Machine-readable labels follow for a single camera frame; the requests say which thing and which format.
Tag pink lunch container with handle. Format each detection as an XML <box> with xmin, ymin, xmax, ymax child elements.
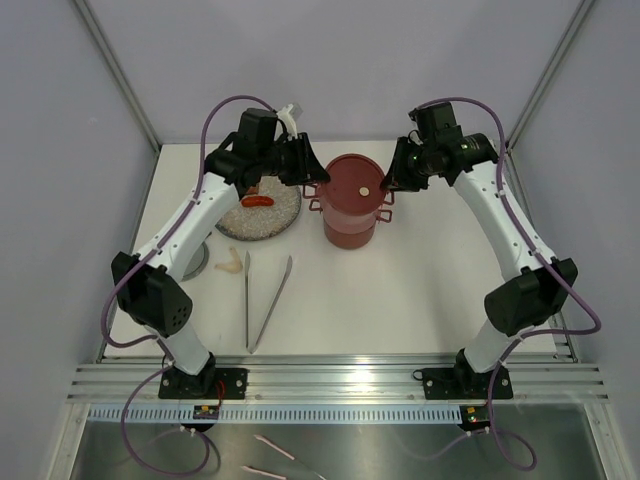
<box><xmin>302</xmin><ymin>153</ymin><xmax>394</xmax><ymax>216</ymax></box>

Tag red sausage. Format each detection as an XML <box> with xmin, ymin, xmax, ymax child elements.
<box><xmin>241</xmin><ymin>195</ymin><xmax>275</xmax><ymax>208</ymax></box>

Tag pink stick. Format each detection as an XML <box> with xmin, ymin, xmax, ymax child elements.
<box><xmin>253</xmin><ymin>434</ymin><xmax>297</xmax><ymax>461</ymax></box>
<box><xmin>240</xmin><ymin>465</ymin><xmax>287</xmax><ymax>480</ymax></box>

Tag pink stick upper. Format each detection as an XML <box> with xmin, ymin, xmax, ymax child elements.
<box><xmin>253</xmin><ymin>434</ymin><xmax>297</xmax><ymax>461</ymax></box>

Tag right aluminium post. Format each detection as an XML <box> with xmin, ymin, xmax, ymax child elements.
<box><xmin>507</xmin><ymin>0</ymin><xmax>599</xmax><ymax>149</ymax></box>

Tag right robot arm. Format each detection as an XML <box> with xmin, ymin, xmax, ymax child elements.
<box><xmin>383</xmin><ymin>133</ymin><xmax>578</xmax><ymax>396</ymax></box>

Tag white slotted cable duct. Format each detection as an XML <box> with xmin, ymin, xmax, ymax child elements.
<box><xmin>88</xmin><ymin>403</ymin><xmax>462</xmax><ymax>425</ymax></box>

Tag speckled ceramic plate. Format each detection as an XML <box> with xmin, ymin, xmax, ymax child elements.
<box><xmin>216</xmin><ymin>177</ymin><xmax>302</xmax><ymax>241</ymax></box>

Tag dark red lunch container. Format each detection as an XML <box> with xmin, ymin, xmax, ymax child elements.
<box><xmin>324</xmin><ymin>225</ymin><xmax>375</xmax><ymax>250</ymax></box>

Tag pink stick lower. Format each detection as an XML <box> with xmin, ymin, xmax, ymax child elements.
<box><xmin>240</xmin><ymin>465</ymin><xmax>287</xmax><ymax>480</ymax></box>

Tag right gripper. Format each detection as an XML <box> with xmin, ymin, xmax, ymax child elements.
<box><xmin>381</xmin><ymin>137</ymin><xmax>436</xmax><ymax>193</ymax></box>

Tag aluminium front rail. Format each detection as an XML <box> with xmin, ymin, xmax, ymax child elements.
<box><xmin>66</xmin><ymin>352</ymin><xmax>610</xmax><ymax>404</ymax></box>

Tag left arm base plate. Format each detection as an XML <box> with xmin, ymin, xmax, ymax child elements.
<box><xmin>158</xmin><ymin>367</ymin><xmax>249</xmax><ymax>400</ymax></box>

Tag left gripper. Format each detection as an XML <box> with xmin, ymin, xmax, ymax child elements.
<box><xmin>258</xmin><ymin>133</ymin><xmax>330</xmax><ymax>187</ymax></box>

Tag metal tongs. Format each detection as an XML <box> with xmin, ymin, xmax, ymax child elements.
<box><xmin>243</xmin><ymin>251</ymin><xmax>293</xmax><ymax>354</ymax></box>

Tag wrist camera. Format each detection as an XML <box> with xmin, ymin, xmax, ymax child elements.
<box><xmin>237</xmin><ymin>103</ymin><xmax>302</xmax><ymax>149</ymax></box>
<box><xmin>409</xmin><ymin>102</ymin><xmax>463</xmax><ymax>145</ymax></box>

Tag aluminium post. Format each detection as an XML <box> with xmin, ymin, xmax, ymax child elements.
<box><xmin>507</xmin><ymin>0</ymin><xmax>599</xmax><ymax>149</ymax></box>
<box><xmin>70</xmin><ymin>0</ymin><xmax>162</xmax><ymax>156</ymax></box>

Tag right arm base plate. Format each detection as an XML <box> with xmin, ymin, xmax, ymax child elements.
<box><xmin>412</xmin><ymin>367</ymin><xmax>514</xmax><ymax>400</ymax></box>

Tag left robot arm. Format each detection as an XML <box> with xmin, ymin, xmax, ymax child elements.
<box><xmin>105</xmin><ymin>132</ymin><xmax>329</xmax><ymax>398</ymax></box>

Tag left aluminium post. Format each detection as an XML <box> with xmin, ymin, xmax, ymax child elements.
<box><xmin>70</xmin><ymin>0</ymin><xmax>162</xmax><ymax>156</ymax></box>

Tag grey glass pot lid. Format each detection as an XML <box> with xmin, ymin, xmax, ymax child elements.
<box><xmin>182</xmin><ymin>243</ymin><xmax>210</xmax><ymax>281</ymax></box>

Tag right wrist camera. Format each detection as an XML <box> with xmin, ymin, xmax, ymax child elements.
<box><xmin>409</xmin><ymin>102</ymin><xmax>463</xmax><ymax>145</ymax></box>

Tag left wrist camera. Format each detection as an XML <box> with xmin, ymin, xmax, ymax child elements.
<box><xmin>237</xmin><ymin>103</ymin><xmax>302</xmax><ymax>149</ymax></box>

